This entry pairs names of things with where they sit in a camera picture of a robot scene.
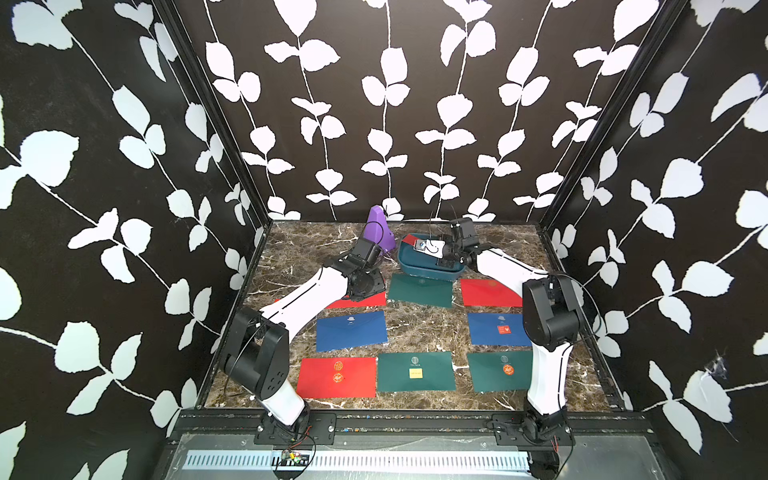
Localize small green circuit board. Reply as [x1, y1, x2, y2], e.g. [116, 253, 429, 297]
[274, 450, 313, 469]

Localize blue envelope right red seal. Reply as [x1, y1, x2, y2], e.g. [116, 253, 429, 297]
[468, 313, 532, 347]

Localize red envelope back right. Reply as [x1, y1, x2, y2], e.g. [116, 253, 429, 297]
[460, 279, 523, 308]

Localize purple pyramid metronome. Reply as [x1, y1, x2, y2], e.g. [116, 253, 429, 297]
[363, 205, 396, 254]

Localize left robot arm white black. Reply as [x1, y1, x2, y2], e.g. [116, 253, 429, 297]
[219, 238, 385, 431]

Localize green envelope front right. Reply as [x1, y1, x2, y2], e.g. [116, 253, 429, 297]
[467, 351, 533, 393]

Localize red envelope two gold seals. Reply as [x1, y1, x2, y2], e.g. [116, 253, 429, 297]
[296, 357, 376, 399]

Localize white perforated cable tray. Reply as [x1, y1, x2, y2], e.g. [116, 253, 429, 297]
[182, 450, 531, 475]

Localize green envelope with cream label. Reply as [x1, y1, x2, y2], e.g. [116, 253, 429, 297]
[377, 351, 456, 393]

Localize green envelope back middle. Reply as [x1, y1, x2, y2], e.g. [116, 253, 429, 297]
[387, 274, 453, 308]

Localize red envelope back left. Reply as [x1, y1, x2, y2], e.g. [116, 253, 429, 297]
[272, 291, 388, 310]

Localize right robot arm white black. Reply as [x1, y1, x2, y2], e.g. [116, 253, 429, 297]
[412, 218, 586, 442]

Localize blue envelope left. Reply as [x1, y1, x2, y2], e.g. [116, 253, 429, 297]
[316, 311, 388, 352]

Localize red envelope with gold sticker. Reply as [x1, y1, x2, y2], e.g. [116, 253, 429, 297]
[402, 234, 425, 251]

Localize black aluminium front rail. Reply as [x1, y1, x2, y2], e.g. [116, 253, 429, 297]
[170, 409, 655, 450]

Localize teal plastic storage box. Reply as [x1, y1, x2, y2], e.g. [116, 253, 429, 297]
[398, 233, 465, 282]

